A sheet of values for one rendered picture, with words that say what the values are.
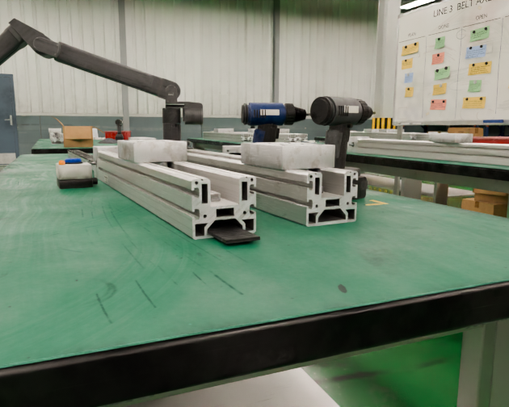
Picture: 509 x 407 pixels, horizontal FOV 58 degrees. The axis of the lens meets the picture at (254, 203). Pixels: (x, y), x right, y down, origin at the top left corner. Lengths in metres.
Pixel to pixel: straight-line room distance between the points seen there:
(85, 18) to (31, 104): 2.43
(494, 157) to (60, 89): 11.17
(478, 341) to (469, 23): 3.56
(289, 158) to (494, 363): 0.43
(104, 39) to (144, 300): 12.27
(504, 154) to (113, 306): 1.91
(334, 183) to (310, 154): 0.07
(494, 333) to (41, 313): 0.56
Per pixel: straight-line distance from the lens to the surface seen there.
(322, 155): 0.83
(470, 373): 0.74
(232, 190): 0.70
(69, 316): 0.43
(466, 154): 2.30
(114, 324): 0.40
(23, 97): 12.45
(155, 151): 0.96
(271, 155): 0.82
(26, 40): 1.54
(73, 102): 12.46
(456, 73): 4.14
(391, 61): 9.39
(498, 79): 3.86
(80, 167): 1.25
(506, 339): 0.74
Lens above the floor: 0.94
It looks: 10 degrees down
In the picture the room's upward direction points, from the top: straight up
